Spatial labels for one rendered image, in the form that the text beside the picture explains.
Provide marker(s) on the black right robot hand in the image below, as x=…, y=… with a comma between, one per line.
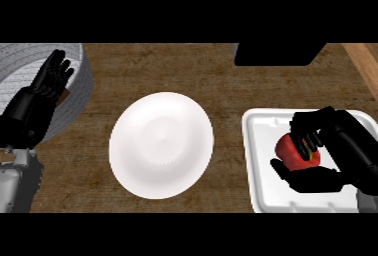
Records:
x=348, y=146

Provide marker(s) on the large grey round pot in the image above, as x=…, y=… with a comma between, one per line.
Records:
x=75, y=100

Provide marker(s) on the black appliance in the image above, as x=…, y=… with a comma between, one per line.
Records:
x=278, y=53

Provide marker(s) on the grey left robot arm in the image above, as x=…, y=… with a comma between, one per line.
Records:
x=15, y=181

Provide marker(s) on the pale wooden board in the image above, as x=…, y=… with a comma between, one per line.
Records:
x=365, y=66

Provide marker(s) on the white rectangular tray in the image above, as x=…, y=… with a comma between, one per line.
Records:
x=268, y=156

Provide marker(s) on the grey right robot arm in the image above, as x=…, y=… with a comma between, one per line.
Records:
x=367, y=202

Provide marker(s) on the red bell pepper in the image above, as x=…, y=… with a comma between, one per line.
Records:
x=292, y=153

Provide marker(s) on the white oval plate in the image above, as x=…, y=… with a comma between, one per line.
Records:
x=162, y=145

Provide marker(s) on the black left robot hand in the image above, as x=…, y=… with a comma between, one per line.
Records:
x=30, y=110

